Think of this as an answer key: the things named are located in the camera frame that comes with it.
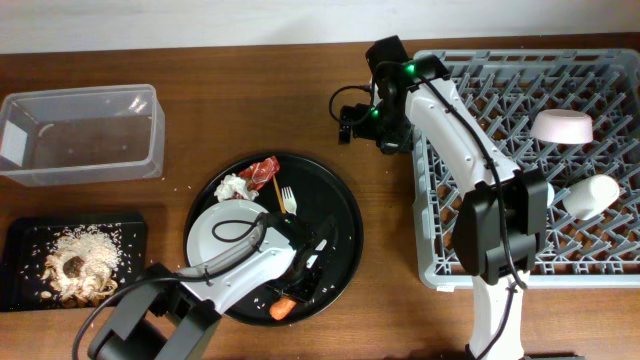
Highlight orange carrot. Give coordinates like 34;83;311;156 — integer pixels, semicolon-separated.
269;296;297;321

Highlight white round plate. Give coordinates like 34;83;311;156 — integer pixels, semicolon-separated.
186;200;267;266

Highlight white tissue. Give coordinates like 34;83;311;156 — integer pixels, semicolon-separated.
214;174;259;202

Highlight pink bowl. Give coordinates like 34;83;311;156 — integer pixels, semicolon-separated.
530;109;593;145

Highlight rice and food scraps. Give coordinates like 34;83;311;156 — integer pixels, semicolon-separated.
44;233;125;308

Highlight brown food lump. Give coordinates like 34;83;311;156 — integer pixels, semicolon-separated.
63;256;85;279

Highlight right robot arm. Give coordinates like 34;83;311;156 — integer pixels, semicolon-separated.
332;36;549;359

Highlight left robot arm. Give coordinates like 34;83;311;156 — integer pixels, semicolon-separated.
87;212;338;359

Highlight grey dishwasher rack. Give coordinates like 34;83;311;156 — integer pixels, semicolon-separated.
412;49;639;289

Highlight white plastic fork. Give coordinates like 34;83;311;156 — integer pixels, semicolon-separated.
280;186;329;269

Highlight wooden chopstick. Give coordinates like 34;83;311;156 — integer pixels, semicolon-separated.
272;175;287;214

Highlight round black serving tray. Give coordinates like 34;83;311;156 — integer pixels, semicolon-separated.
182;152;365;327

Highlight red crumpled wrapper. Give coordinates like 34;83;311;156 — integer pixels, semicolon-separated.
237;156;280;191

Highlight light blue cup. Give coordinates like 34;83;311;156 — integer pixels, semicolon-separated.
546;182;555;207

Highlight white cup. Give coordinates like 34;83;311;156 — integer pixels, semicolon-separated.
562;174;620;220

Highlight clear plastic bin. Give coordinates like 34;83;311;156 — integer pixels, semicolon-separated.
1;84;165;187

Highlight black rectangular tray bin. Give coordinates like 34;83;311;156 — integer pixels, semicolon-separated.
1;213;147;312

